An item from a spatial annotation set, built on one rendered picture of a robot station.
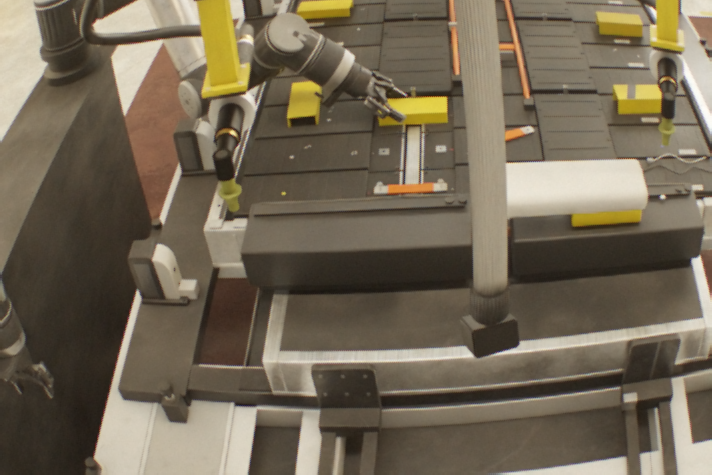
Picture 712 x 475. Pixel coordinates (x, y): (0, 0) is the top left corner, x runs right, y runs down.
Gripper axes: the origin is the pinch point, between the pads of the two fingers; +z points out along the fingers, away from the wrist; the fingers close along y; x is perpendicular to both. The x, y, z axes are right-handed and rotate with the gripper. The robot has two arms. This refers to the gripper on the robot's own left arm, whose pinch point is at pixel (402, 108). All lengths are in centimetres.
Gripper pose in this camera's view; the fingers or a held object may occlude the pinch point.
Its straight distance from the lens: 219.3
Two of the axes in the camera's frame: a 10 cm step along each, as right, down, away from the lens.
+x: -5.5, 6.3, 5.4
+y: 0.6, -6.1, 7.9
